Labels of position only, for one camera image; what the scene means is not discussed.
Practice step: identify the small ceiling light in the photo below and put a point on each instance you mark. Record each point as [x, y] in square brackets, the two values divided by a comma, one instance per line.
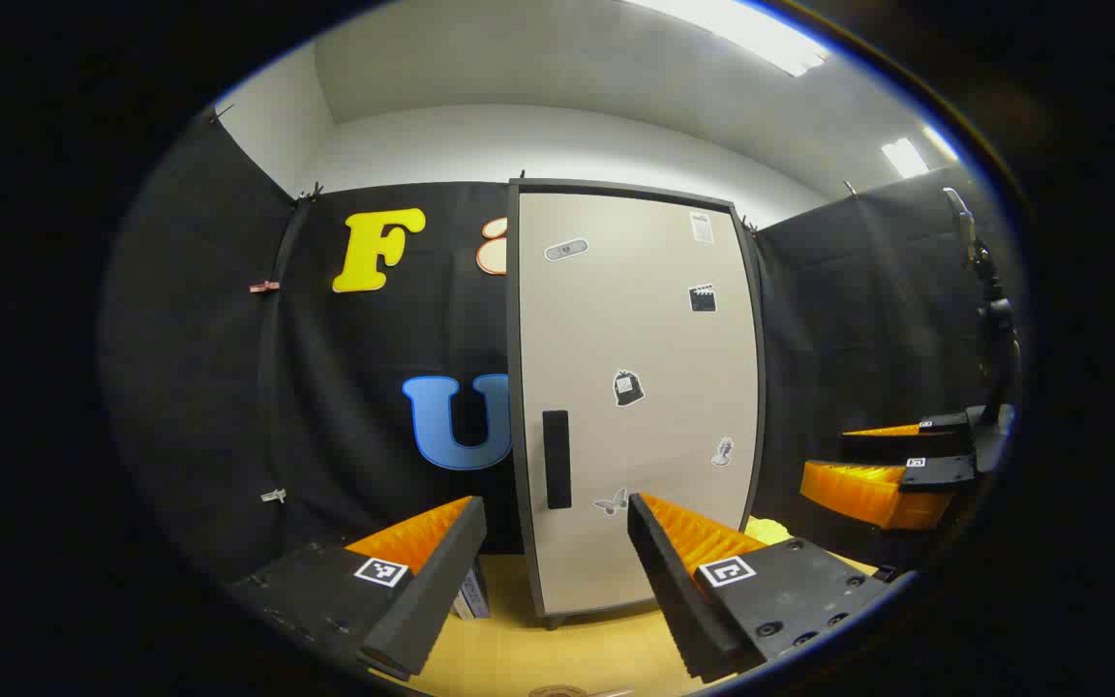
[904, 157]

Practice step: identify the round wooden coaster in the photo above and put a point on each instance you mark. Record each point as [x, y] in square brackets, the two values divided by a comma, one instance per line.
[557, 691]

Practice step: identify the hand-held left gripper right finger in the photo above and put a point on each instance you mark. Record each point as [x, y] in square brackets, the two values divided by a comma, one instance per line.
[669, 590]

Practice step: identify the grey cabinet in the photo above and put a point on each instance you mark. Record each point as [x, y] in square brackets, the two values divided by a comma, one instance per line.
[512, 339]

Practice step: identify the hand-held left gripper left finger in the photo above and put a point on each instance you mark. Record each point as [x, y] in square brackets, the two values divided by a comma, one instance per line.
[432, 600]

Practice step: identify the red clip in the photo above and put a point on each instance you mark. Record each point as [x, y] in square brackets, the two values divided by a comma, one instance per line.
[264, 287]

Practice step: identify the beige cabinet door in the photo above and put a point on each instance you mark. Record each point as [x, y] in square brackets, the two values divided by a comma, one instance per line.
[645, 339]

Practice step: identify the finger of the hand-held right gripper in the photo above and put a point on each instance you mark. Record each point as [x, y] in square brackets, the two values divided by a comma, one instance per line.
[940, 472]
[896, 447]

